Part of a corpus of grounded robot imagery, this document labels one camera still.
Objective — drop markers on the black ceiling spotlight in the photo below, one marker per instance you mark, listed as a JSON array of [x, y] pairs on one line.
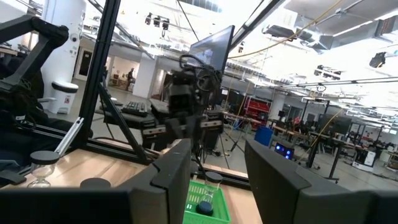
[[377, 59]]

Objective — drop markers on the black computer tower with lights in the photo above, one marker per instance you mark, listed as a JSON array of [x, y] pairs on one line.
[[283, 151]]

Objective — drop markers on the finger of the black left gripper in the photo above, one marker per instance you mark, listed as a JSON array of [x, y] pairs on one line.
[[174, 128], [193, 129]]

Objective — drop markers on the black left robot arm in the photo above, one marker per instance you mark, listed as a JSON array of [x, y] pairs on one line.
[[186, 79]]

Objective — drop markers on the black aluminium rig frame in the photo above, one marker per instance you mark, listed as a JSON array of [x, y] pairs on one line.
[[99, 62]]

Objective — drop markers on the white machine box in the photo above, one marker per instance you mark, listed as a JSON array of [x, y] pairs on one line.
[[365, 160]]

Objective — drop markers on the green plastic basket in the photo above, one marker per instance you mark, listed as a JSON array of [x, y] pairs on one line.
[[222, 205]]

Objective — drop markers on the grey desk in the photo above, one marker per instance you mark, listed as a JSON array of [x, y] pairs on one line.
[[130, 119]]

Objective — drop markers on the black computer monitor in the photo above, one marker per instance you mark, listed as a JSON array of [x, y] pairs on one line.
[[214, 46]]

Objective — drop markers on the red storage shelf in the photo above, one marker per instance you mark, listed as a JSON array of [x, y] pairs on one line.
[[256, 110]]

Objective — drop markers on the black keyboard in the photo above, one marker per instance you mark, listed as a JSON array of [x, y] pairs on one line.
[[135, 109]]

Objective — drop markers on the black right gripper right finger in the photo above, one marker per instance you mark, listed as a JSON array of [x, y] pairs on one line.
[[280, 193]]

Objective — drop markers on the white building column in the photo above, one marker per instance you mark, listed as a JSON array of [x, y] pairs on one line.
[[62, 46]]

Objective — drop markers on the person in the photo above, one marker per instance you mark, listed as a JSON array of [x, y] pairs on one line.
[[130, 77]]

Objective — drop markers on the white trash bin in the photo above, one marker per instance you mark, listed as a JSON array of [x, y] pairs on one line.
[[63, 96]]

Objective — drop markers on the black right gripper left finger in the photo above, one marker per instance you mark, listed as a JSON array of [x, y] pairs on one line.
[[155, 199]]

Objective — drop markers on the blue bin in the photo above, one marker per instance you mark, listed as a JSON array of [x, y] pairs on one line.
[[263, 136]]

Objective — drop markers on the hourglass with blue sand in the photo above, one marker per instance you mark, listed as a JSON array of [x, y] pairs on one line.
[[214, 177]]

